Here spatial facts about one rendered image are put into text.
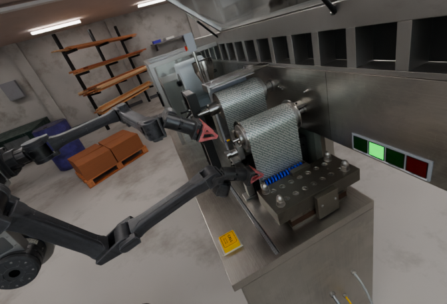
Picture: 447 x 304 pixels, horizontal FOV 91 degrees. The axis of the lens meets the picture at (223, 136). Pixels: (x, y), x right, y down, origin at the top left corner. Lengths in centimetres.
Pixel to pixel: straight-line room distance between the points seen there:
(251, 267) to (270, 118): 58
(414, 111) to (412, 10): 25
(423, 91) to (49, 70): 917
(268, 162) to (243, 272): 44
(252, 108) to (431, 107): 70
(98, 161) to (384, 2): 408
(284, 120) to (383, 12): 47
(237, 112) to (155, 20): 852
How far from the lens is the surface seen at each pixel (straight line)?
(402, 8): 73
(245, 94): 112
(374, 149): 90
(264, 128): 93
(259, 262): 95
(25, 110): 957
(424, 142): 80
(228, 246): 99
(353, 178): 107
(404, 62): 75
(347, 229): 111
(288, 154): 105
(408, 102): 77
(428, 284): 202
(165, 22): 956
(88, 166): 424
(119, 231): 92
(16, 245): 117
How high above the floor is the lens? 169
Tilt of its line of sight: 25 degrees down
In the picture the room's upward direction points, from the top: 18 degrees counter-clockwise
